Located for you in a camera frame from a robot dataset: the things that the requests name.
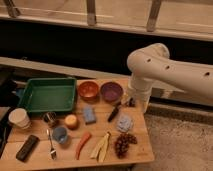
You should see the blue sponge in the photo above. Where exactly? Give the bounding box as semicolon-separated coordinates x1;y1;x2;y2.
83;106;96;124

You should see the green plastic tray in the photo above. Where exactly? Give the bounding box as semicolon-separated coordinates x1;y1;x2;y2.
18;78;77;113

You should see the orange chili pepper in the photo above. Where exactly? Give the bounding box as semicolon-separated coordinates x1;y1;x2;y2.
75;132;91;159

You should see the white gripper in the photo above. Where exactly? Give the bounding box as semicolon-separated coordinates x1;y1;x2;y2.
122;75;153;112

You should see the purple bowl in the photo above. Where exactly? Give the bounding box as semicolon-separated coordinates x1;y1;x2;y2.
100;82;123;102

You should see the white paper cup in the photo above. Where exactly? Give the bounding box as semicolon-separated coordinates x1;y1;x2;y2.
9;108;31;129

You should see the blue plastic cup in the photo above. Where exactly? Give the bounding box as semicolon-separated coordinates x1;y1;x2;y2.
52;126;68;144

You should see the orange bowl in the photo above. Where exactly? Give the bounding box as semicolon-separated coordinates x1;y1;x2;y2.
78;81;99;100

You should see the bunch of dark grapes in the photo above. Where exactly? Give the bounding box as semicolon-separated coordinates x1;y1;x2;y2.
114;133;137;158

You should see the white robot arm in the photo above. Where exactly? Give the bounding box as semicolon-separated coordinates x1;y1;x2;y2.
127;43;213;106

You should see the wooden table board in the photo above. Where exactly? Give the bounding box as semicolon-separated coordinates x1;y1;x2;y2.
0;77;155;171

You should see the crumpled blue white cloth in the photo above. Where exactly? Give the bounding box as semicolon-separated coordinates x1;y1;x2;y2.
116;115;133;133

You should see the yellow round fruit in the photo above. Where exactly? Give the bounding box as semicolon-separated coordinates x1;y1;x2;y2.
65;114;78;129

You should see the metal fork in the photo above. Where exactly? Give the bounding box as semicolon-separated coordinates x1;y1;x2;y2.
46;129;57;160

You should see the small metal cup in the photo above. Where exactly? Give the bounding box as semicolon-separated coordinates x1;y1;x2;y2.
43;112;57;127

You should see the black rectangular block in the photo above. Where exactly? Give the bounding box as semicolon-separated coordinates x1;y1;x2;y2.
16;135;39;162

